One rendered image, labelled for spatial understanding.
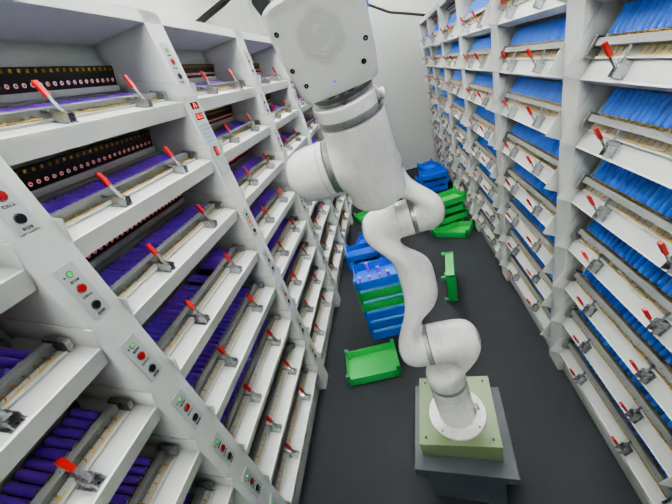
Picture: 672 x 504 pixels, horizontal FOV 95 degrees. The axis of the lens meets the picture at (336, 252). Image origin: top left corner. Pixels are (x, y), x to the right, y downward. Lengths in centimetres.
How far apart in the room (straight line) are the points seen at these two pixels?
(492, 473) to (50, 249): 131
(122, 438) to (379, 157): 78
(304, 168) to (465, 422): 102
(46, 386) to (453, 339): 90
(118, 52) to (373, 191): 108
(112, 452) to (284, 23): 83
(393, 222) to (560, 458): 118
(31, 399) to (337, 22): 75
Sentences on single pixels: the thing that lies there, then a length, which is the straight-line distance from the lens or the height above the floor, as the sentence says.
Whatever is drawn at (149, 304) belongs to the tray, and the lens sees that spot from 90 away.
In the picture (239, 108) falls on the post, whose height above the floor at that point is 148.
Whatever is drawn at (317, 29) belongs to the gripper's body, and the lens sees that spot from 38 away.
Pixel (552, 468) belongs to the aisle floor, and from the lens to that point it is 164.
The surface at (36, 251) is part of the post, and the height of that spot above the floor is 137.
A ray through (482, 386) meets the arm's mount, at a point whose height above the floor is 36.
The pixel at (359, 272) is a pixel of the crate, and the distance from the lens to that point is 194.
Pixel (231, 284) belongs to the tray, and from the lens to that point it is 118.
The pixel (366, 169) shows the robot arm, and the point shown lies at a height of 136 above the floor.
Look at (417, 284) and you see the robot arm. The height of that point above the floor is 93.
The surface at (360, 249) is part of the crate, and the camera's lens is 284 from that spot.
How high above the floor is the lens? 147
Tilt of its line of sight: 28 degrees down
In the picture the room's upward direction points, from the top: 19 degrees counter-clockwise
